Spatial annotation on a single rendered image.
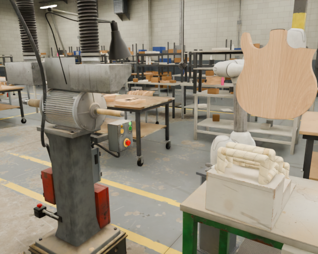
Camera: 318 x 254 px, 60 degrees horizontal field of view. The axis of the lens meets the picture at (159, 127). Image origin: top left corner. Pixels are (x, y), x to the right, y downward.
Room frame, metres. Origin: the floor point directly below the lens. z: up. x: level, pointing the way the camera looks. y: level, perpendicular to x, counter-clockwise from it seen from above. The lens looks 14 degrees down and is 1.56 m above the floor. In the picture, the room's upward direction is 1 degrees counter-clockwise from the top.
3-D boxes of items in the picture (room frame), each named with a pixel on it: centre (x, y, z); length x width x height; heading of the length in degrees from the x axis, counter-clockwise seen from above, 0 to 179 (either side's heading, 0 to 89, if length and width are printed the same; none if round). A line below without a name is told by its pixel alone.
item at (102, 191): (1.93, 0.52, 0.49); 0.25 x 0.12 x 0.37; 57
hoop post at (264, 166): (0.94, -0.38, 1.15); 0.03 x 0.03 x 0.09
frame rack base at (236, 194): (1.03, -0.34, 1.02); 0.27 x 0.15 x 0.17; 55
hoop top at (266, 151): (1.06, -0.36, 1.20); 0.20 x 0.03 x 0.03; 53
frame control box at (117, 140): (1.91, 0.35, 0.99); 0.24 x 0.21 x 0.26; 57
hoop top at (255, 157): (0.99, -0.32, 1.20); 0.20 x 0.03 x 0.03; 53
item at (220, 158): (1.04, -0.25, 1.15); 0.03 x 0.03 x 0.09
